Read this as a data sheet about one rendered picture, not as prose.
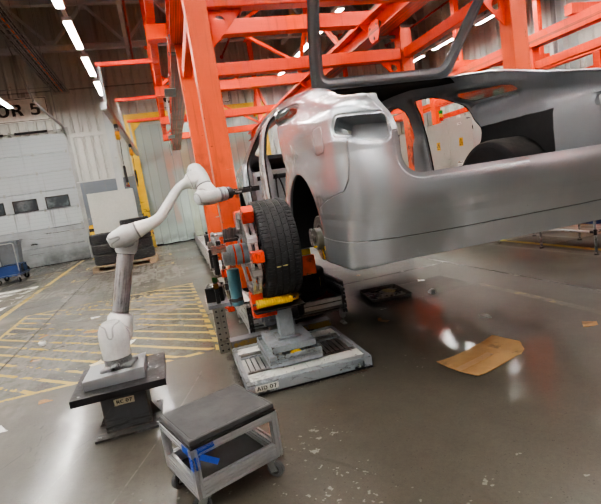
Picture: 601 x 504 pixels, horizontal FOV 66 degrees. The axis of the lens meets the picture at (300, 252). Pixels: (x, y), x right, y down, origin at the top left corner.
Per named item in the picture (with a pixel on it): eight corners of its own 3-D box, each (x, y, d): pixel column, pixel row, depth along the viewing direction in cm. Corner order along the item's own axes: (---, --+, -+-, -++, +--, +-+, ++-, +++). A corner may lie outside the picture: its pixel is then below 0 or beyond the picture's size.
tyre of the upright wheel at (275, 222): (300, 310, 325) (307, 247, 275) (267, 317, 319) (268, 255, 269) (275, 242, 365) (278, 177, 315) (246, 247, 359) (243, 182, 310)
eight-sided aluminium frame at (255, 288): (267, 297, 291) (253, 211, 284) (257, 299, 290) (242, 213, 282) (253, 283, 344) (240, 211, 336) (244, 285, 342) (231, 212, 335)
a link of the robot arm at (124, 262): (101, 349, 282) (107, 341, 303) (129, 350, 285) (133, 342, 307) (111, 223, 280) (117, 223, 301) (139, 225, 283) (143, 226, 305)
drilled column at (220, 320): (232, 351, 377) (223, 301, 372) (220, 354, 375) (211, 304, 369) (231, 347, 387) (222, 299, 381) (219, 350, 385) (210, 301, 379)
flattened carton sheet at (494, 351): (532, 348, 295) (531, 342, 295) (478, 378, 266) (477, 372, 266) (490, 338, 320) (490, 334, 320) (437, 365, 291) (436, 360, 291)
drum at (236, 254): (256, 262, 308) (253, 241, 306) (225, 268, 303) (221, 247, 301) (253, 260, 322) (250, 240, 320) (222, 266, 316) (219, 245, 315)
